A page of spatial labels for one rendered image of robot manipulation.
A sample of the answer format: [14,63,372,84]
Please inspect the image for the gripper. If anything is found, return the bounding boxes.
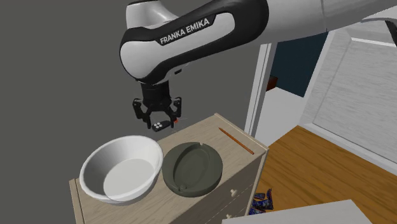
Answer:
[132,81,183,130]

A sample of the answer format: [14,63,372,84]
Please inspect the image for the black remote control white buttons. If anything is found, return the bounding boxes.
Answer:
[151,120,174,133]

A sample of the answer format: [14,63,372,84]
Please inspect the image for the light wood chest of drawers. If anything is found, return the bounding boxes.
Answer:
[69,112,270,224]

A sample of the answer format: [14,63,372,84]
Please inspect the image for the dark grey-green round dish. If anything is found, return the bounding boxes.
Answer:
[161,141,224,198]

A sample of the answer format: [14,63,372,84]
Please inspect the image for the white bowl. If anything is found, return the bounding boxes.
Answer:
[79,134,164,206]

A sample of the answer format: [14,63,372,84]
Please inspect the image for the orange-brown pencil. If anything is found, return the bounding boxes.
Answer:
[218,127,255,155]

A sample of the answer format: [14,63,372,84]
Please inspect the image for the blue patterned crumpled object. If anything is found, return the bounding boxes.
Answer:
[249,188,275,216]

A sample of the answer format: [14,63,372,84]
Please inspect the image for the white panelled door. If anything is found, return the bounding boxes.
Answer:
[299,13,397,176]

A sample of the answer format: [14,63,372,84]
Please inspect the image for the white door frame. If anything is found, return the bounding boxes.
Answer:
[244,31,337,138]

